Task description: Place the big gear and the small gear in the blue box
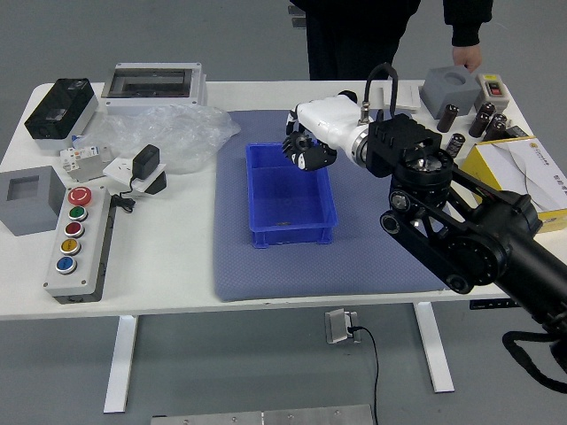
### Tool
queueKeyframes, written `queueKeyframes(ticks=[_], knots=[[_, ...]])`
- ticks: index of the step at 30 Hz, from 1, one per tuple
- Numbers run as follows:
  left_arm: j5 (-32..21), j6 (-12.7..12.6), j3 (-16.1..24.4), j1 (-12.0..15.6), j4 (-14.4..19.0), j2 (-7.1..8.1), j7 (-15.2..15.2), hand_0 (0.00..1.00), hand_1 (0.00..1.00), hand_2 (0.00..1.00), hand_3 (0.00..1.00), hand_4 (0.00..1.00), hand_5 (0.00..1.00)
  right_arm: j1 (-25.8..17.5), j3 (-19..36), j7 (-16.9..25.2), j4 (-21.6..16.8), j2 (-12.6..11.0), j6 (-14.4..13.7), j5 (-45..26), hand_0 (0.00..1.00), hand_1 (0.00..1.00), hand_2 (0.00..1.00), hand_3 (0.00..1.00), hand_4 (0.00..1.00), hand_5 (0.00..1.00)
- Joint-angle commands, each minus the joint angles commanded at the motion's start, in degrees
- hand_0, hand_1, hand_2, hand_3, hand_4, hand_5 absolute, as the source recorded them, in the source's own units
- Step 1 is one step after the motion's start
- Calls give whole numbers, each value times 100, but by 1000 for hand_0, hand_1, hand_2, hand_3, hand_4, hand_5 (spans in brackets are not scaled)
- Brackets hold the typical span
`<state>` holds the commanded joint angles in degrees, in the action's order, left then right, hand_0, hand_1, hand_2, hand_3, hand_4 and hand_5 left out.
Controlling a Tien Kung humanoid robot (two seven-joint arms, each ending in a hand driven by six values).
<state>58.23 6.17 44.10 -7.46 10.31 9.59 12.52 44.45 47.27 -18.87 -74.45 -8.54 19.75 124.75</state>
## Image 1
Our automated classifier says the big black gear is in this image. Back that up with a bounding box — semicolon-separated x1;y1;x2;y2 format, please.
282;134;318;165

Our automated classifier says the person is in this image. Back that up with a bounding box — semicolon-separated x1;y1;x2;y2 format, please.
290;0;495;81

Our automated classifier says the grey red-green button switch box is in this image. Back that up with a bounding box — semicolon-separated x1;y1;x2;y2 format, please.
474;73;510;112

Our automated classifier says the white socket plate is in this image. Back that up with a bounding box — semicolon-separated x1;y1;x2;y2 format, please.
102;155;168;194

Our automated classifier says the grey distribution box clear lid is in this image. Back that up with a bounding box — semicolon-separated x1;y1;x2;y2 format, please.
100;62;208;117

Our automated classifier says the white circuit breaker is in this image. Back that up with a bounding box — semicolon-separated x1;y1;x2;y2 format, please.
59;144;117;183

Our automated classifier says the yellow and white cardboard box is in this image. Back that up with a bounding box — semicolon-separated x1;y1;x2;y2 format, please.
460;135;567;234

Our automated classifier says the black table height control panel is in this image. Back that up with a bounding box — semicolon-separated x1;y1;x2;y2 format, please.
469;299;517;310

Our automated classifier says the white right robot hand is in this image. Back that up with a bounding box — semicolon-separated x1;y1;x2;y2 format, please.
283;97;369;172

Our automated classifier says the black floor cable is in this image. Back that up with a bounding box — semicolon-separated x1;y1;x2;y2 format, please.
347;325;381;425

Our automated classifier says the white table leg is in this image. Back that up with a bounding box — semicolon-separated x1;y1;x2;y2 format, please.
414;302;456;394
103;315;139;415

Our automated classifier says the white wall switch plate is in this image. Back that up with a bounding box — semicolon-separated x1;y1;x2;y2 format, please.
376;83;422;111

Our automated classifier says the clear plastic bag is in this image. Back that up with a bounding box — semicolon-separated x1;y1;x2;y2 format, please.
73;104;241;176

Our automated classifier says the black adapter cord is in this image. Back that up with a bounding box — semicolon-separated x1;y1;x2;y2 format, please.
108;176;138;214

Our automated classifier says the black-lidded grey enclosure box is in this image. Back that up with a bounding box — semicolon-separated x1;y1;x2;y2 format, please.
24;78;99;152

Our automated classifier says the blue plastic bin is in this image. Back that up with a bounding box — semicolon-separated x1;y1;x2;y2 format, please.
245;142;338;250

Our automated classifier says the person's hand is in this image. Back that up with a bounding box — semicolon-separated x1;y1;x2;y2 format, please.
451;43;483;74

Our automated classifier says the metal floor socket box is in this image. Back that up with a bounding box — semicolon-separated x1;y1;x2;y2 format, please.
324;308;362;345

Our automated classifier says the black power adapter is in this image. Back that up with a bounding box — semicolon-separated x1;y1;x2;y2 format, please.
128;143;160;182

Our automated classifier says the black cylindrical capacitor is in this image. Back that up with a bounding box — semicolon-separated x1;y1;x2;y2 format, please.
445;132;466;158

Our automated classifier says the grey block with round recess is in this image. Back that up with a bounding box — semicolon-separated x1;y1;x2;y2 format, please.
419;66;483;120

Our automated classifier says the grey metal plate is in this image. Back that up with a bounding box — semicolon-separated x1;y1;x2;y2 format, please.
150;404;373;425

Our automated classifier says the grey five-button control box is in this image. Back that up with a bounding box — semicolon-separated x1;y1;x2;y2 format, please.
43;185;117;305

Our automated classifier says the grey-blue foam mat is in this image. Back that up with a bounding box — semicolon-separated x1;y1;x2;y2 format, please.
212;109;464;303

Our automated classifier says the grey block with square recess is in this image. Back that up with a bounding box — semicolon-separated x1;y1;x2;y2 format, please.
0;166;67;238

